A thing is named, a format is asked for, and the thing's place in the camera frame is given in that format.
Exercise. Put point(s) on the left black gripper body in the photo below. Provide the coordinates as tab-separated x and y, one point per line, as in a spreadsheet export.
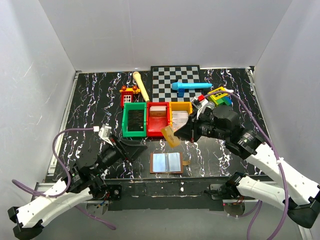
109	156

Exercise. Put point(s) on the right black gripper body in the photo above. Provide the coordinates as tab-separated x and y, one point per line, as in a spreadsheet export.
201	127

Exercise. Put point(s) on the brown leather card holder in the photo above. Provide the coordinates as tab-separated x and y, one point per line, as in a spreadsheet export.
167	163

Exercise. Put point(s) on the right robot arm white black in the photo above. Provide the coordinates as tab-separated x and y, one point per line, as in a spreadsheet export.
295	191

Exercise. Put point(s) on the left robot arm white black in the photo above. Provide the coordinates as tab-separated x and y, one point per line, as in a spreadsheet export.
84	182

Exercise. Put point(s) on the cards in yellow bin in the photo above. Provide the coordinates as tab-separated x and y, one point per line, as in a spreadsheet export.
179	119

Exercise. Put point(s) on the black card in green bin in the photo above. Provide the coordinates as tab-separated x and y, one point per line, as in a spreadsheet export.
135	121

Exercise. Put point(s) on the card stack in red bin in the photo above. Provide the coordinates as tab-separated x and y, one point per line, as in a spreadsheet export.
158	111

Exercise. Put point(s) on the yellow plastic bin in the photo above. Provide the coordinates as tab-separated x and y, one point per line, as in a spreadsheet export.
180	106

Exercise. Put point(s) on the black silver microphone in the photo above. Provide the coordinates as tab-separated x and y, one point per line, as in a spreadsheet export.
210	106

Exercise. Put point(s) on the yellow green block toy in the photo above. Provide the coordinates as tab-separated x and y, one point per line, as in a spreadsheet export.
221	98

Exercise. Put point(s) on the red plastic bin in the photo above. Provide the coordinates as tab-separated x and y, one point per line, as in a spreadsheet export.
148	105

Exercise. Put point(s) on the green plastic bin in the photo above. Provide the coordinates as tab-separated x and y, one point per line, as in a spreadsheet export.
133	106

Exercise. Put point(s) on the small blue toy block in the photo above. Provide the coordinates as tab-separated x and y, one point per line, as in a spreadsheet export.
180	93

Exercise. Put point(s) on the blue toy microphone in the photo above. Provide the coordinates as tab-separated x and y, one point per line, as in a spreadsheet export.
190	86

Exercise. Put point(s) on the red toy block house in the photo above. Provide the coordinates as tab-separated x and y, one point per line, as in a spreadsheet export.
127	94

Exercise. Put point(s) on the checkered chess board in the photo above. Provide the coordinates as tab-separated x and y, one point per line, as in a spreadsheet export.
164	76

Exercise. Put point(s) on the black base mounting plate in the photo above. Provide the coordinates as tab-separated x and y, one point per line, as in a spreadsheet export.
165	193

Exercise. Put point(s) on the beige toy microphone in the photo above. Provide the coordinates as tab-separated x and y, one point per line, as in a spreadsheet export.
138	79

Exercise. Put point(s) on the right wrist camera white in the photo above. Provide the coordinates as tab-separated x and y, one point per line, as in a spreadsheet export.
198	103

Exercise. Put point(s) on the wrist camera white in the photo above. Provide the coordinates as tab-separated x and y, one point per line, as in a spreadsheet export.
104	133
198	103

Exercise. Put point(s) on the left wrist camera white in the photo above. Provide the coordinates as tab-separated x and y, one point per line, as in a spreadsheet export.
104	133

